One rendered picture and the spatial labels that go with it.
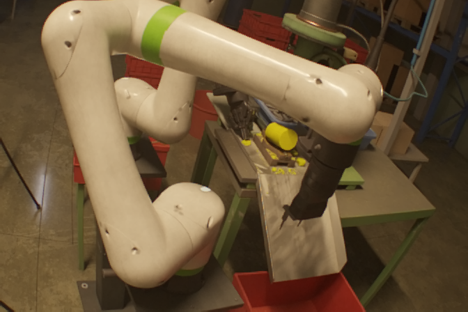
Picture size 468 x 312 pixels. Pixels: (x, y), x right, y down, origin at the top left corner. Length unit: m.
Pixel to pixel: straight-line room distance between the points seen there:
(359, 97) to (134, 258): 0.43
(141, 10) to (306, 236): 0.86
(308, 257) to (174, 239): 0.64
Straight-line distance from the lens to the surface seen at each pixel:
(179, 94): 1.09
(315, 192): 0.79
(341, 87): 0.58
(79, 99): 0.61
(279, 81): 0.59
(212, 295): 0.93
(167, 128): 1.11
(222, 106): 1.65
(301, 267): 1.23
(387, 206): 1.53
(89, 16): 0.63
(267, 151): 1.35
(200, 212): 0.75
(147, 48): 0.70
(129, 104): 1.18
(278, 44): 4.61
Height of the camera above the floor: 1.62
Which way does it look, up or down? 25 degrees down
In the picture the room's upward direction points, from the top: 17 degrees clockwise
